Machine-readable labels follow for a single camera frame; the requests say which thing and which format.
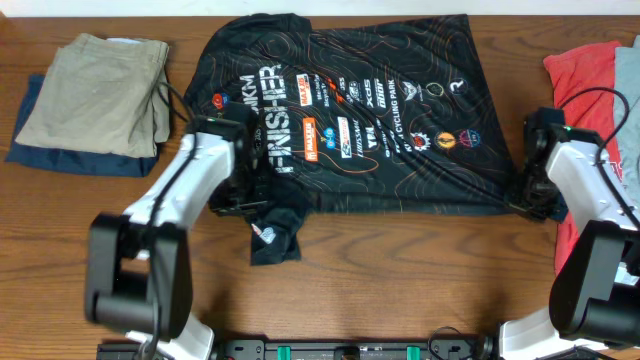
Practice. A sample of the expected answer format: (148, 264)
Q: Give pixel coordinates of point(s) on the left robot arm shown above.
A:
(138, 277)

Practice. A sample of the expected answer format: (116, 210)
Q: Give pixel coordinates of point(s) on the black printed cycling jersey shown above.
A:
(396, 117)

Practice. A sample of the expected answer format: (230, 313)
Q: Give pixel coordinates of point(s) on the folded khaki pants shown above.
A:
(102, 96)

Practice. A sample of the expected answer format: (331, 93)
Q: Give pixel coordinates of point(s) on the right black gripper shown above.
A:
(531, 198)

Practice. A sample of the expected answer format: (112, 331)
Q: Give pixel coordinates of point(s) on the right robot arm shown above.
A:
(589, 310)

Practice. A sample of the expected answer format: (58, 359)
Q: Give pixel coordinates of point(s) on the red t-shirt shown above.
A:
(580, 79)

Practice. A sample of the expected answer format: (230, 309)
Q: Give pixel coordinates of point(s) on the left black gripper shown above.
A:
(240, 203)

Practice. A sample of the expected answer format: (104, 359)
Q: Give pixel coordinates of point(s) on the folded navy blue garment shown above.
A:
(69, 161)

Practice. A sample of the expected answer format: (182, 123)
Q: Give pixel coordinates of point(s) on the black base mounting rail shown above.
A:
(441, 347)

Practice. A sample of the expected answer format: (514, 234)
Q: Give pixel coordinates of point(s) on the light blue t-shirt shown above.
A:
(627, 83)

